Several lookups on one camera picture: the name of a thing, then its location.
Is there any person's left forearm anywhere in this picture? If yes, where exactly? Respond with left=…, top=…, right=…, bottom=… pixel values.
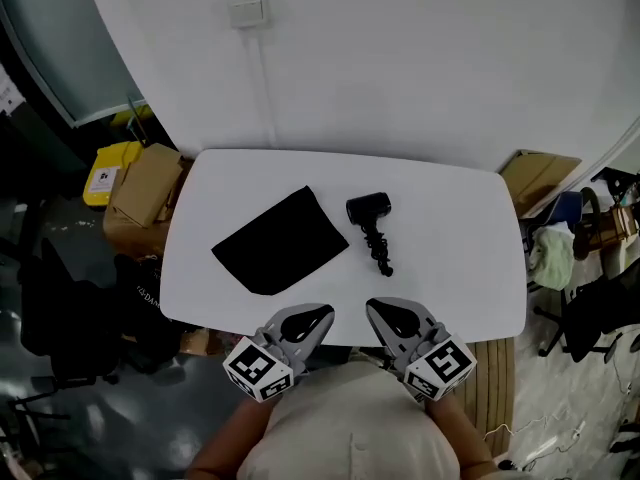
left=184, top=395, right=279, bottom=480

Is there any white floor cable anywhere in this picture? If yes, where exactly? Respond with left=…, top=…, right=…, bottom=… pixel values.
left=482, top=414, right=587, bottom=465

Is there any white wall cable conduit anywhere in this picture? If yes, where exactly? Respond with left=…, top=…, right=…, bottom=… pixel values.
left=243, top=27, right=277, bottom=150

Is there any wooden slat bench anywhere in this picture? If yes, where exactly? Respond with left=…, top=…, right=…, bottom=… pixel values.
left=452, top=337, right=517, bottom=457

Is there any pale green cloth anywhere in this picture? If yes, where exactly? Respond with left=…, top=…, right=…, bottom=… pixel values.
left=528, top=221, right=576, bottom=292

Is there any black office chair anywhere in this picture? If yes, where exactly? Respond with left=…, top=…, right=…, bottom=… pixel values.
left=532, top=267, right=640, bottom=365

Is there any blue chair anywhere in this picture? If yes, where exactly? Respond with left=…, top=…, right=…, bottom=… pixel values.
left=521, top=190, right=584, bottom=269

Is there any person's right forearm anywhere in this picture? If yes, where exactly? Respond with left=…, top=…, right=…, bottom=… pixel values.
left=423, top=396, right=501, bottom=477

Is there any yellow waste bin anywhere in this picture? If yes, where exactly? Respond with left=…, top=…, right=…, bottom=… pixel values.
left=82, top=140, right=146, bottom=207
left=109, top=103, right=154, bottom=130

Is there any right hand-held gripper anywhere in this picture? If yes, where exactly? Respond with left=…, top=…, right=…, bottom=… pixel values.
left=365, top=296, right=478, bottom=403

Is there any black hair dryer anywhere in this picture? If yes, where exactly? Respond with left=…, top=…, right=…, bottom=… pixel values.
left=345, top=191, right=395, bottom=278

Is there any person's beige shirt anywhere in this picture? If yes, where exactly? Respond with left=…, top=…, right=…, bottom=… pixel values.
left=234, top=360, right=464, bottom=480

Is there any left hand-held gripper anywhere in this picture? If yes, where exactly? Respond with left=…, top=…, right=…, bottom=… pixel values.
left=222, top=302, right=336, bottom=403

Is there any black padded chair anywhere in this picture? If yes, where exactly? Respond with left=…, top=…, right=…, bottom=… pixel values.
left=18, top=237, right=122, bottom=387

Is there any wooden rack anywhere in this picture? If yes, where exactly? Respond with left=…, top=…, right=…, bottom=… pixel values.
left=572, top=186, right=640, bottom=262

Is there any black backpack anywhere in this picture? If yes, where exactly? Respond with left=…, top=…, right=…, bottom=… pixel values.
left=113, top=252, right=182, bottom=375

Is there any white paper notice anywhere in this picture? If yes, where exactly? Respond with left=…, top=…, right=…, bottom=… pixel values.
left=0, top=62, right=26, bottom=117

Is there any black cloth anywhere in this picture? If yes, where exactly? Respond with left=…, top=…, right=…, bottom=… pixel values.
left=210, top=184, right=351, bottom=297

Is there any white wall switch box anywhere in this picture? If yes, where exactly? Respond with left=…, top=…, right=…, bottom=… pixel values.
left=227, top=0, right=274, bottom=30

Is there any flat brown cardboard box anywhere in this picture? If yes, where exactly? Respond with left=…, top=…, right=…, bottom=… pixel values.
left=499, top=149, right=584, bottom=219

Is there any frosted glass door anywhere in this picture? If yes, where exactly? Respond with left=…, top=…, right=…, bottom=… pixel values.
left=0, top=0, right=147, bottom=129

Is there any large brown cardboard box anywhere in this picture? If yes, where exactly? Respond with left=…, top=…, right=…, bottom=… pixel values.
left=102, top=205, right=171, bottom=260

